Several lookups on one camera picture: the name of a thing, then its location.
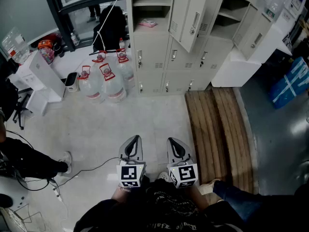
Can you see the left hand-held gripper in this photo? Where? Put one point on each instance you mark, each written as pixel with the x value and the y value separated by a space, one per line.
pixel 130 174

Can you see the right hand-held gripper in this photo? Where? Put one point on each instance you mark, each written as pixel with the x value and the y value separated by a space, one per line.
pixel 184 175

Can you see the beige metal locker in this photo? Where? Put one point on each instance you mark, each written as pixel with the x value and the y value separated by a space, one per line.
pixel 154 54

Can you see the pink packet item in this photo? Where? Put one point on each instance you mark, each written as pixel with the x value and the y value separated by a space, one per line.
pixel 147 23

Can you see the person's left forearm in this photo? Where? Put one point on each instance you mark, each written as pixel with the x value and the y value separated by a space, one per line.
pixel 119 194

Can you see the person's right forearm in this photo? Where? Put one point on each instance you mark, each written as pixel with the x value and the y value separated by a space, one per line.
pixel 199 198

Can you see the beige locker door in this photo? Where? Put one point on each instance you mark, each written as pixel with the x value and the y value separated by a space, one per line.
pixel 186 13
pixel 251 33

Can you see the person's white shoe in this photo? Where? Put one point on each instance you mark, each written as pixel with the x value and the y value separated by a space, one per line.
pixel 164 176
pixel 66 159

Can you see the stack of wooden slats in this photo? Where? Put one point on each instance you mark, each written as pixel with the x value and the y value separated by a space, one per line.
pixel 217 134

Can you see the beige shoe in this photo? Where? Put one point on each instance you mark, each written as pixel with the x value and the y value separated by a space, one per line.
pixel 207 186

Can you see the large red-capped water jug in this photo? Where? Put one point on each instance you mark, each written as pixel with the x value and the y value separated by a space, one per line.
pixel 99 58
pixel 90 86
pixel 113 86
pixel 125 69

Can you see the person's black printed shirt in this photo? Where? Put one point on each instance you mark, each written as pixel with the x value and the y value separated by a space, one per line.
pixel 166 211

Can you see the blue jeans leg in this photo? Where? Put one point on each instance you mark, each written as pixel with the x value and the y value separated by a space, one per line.
pixel 236 197

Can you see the white waste bin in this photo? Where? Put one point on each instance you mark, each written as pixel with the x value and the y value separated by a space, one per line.
pixel 71 82

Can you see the white cabinet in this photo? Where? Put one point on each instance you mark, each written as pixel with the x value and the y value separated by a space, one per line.
pixel 241 69

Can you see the small clear water bottle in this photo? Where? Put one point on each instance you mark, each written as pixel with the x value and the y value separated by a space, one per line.
pixel 122 43
pixel 74 39

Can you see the white water dispenser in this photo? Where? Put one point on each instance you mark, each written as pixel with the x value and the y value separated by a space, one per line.
pixel 41 78

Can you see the black jacket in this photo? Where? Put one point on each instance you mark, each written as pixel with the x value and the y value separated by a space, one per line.
pixel 113 28

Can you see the white floor device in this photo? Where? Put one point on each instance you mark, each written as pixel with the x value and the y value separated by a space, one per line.
pixel 14 192

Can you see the blue taped package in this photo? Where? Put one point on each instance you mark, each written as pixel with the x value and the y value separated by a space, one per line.
pixel 290 83

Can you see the black office chair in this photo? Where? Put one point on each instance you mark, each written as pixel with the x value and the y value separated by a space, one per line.
pixel 9 98

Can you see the orange bag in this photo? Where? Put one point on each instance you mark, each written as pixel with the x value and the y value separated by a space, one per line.
pixel 45 44

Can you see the clear dispenser water barrel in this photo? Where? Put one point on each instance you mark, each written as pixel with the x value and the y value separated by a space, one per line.
pixel 15 45

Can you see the white stacked boxes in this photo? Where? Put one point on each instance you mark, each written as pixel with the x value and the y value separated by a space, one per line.
pixel 293 6

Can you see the dark partition frame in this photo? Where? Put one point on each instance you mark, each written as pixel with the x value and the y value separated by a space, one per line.
pixel 65 16

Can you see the green wall sign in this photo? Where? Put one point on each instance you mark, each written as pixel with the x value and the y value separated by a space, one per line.
pixel 271 13

